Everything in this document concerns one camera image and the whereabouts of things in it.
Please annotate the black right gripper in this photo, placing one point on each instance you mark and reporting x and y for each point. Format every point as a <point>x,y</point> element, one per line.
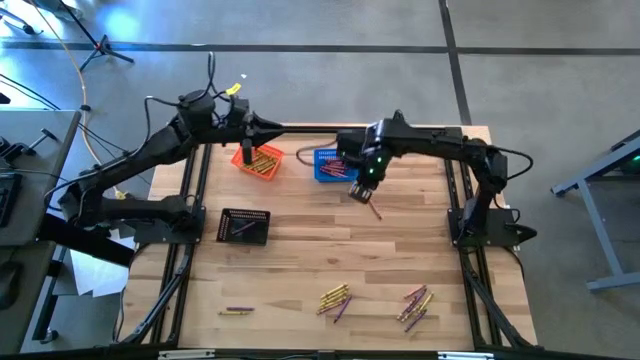
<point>372,150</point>

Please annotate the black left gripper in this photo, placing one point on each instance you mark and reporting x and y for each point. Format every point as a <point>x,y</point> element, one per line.
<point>235,132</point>

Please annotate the yellow crayons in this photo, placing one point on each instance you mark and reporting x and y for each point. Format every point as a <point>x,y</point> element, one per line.
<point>263,163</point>

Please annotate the purple crayon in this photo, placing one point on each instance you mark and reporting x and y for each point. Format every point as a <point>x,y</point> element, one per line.
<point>244,228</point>
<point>343,309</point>
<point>240,309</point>
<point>415,321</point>
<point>419,296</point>

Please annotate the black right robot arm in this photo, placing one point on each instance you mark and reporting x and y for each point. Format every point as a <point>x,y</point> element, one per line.
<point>440,142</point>

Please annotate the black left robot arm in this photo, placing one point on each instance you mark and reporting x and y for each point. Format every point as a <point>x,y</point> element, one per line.
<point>150,147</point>

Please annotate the orange plastic basket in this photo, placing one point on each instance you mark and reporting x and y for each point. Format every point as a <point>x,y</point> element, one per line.
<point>239,161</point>

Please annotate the blue plastic basket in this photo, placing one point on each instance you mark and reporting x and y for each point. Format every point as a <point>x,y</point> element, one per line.
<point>318,177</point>

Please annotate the black plastic basket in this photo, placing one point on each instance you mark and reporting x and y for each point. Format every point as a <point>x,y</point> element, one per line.
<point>230,237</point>

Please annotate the yellow power plug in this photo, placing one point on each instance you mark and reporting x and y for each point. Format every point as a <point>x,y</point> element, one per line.
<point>120,194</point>

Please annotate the black tripod stand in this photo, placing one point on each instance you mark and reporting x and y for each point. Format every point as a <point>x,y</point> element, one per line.
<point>102,47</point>

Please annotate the black desk support beam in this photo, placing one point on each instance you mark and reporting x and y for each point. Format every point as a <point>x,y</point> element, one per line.
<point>85,242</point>

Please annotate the grey desk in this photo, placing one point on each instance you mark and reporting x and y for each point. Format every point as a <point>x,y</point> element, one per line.
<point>40,175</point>

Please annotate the black desk clamp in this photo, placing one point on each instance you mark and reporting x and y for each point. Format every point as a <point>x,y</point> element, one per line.
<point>15,150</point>

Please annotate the grey metal table legs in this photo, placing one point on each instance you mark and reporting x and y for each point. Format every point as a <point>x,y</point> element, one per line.
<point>598,231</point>

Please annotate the black keyboard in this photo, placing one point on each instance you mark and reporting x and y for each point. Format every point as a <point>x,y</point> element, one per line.
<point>9,200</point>

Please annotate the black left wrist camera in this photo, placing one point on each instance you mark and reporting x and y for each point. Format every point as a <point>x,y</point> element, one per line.
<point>239,107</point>

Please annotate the black metal table frame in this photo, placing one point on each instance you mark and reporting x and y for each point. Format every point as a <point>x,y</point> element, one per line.
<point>310,129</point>

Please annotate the black frame hook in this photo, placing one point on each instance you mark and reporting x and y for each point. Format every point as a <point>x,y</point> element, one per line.
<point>398,115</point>

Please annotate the silver metal bracket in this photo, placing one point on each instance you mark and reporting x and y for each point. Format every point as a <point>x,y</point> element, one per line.
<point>465,356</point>

